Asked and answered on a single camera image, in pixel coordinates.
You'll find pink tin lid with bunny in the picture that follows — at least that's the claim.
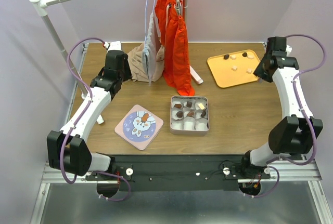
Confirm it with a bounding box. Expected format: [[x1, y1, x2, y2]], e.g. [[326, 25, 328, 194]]
[[114, 104, 164, 151]]

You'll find dark round chocolate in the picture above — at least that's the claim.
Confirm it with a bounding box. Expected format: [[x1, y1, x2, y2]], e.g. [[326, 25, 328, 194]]
[[176, 111, 183, 118]]

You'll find dark brown chocolate cube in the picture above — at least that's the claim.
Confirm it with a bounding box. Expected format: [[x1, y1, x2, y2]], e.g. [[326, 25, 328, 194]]
[[186, 101, 193, 108]]

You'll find pink chocolate tin box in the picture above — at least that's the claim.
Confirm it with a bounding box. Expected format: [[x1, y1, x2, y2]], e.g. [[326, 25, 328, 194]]
[[170, 96, 210, 136]]

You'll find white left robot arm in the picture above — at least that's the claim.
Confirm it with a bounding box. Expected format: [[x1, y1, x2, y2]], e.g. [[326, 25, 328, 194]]
[[47, 50, 132, 180]]

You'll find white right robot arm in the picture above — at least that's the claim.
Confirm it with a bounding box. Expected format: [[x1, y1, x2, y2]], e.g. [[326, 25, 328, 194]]
[[239, 36, 323, 178]]

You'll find beige cloth pile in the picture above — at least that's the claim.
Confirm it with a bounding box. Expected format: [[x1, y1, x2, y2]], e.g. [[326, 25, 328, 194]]
[[127, 43, 165, 82]]

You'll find grey hanging towel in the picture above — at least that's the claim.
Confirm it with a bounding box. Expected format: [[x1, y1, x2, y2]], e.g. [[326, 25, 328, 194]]
[[142, 12, 157, 85]]

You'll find orange tray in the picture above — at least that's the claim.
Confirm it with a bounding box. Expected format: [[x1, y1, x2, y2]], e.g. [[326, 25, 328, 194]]
[[207, 49, 260, 88]]

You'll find orange hanging garment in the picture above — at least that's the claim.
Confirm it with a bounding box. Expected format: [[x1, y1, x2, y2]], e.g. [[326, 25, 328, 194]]
[[155, 0, 195, 96]]

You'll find blue clothes hanger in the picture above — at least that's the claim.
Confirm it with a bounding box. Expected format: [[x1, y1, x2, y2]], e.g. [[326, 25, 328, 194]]
[[143, 0, 156, 54]]

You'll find white clothes rack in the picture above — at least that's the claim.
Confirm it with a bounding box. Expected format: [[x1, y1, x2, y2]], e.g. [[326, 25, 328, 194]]
[[28, 0, 204, 125]]

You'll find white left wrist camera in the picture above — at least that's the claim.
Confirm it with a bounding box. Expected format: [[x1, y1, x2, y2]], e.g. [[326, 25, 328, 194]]
[[107, 41, 122, 51]]

